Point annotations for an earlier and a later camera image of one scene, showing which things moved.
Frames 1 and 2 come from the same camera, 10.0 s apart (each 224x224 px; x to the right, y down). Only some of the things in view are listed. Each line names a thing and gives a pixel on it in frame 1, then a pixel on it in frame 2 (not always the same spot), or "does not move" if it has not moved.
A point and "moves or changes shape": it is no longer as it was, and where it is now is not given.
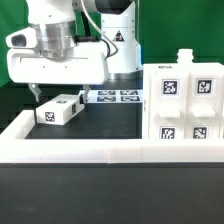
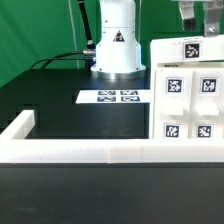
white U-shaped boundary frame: [16, 147] does not move
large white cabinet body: [183, 100] moves or changes shape
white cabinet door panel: [204, 105] does not move
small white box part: [60, 109] -> [187, 49]
